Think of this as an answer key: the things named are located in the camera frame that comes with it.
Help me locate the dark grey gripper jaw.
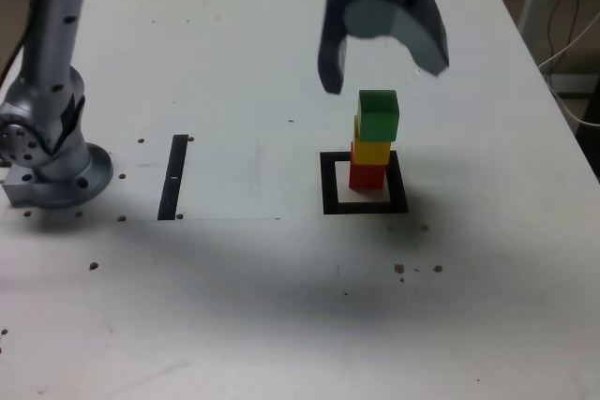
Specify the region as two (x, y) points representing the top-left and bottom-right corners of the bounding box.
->
(317, 0), (363, 96)

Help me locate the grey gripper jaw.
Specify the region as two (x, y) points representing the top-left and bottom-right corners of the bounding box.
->
(343, 0), (451, 81)

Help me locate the white cable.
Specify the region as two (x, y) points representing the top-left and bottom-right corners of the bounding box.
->
(537, 10), (600, 127)

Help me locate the green cube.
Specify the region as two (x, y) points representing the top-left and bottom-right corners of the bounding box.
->
(355, 89), (401, 142)

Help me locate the black tape strip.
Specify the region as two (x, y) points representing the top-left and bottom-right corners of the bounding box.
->
(157, 134), (189, 222)

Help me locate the black tape square outline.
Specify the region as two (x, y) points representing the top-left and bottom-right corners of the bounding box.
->
(319, 150), (410, 216)

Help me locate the yellow cube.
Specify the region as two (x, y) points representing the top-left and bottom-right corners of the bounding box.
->
(351, 130), (392, 168)

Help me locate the red cube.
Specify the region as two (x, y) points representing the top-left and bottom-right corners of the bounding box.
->
(348, 156), (388, 191)

